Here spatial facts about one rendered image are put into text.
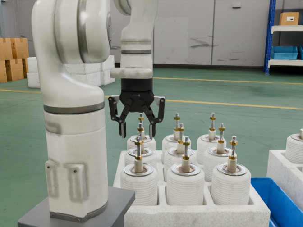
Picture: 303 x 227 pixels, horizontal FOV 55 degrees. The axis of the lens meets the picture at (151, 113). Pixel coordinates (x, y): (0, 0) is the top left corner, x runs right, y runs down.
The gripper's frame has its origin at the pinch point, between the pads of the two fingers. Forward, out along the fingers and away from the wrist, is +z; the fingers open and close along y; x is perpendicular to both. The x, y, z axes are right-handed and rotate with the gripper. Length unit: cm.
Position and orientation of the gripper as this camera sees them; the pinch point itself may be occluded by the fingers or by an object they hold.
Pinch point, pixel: (137, 133)
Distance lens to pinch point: 71.3
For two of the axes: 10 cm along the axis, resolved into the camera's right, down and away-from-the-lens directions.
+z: 0.0, 9.7, 2.4
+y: -9.9, -0.3, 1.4
